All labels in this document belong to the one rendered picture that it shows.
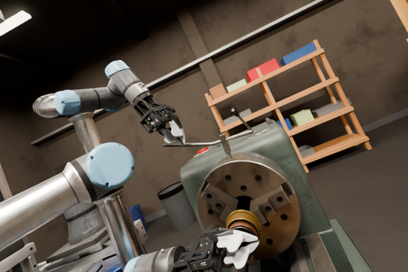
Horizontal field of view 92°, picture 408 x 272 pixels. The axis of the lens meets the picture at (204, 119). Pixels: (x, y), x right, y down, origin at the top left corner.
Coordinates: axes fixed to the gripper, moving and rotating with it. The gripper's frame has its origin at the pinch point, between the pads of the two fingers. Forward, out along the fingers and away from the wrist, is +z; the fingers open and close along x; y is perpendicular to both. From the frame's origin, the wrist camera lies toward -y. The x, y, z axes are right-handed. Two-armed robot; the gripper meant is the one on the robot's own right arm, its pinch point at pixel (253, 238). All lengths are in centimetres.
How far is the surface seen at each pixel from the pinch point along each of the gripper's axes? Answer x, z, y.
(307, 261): -24.1, 6.3, -21.6
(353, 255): -54, 22, -60
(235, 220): 3.5, -3.4, -3.3
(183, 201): -68, -174, -261
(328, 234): -23.0, 15.9, -30.4
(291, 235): -10.8, 6.1, -15.3
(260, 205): 2.6, 2.7, -9.3
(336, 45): 80, 201, -445
